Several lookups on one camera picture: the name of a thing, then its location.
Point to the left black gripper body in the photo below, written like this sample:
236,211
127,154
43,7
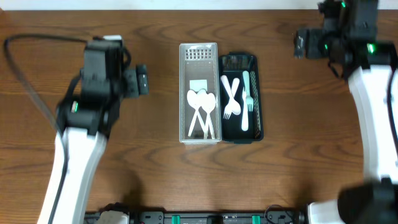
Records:
142,80

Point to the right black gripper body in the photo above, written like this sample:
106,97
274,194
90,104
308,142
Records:
320,44

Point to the white plastic spoon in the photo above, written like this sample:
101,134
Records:
233,107
199,99
211,102
209,121
192,99

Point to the white plastic fork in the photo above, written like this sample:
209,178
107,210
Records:
244,122
249,99
234,86

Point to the black plastic basket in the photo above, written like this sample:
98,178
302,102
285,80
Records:
233,65

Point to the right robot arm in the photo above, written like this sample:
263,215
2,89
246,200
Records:
348,37

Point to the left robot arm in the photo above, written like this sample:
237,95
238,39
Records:
84,120

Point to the white label sticker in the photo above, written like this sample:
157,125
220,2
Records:
197,85

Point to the clear plastic basket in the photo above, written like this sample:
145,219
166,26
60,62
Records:
199,112

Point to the black mounting rail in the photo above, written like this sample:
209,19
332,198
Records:
273,214

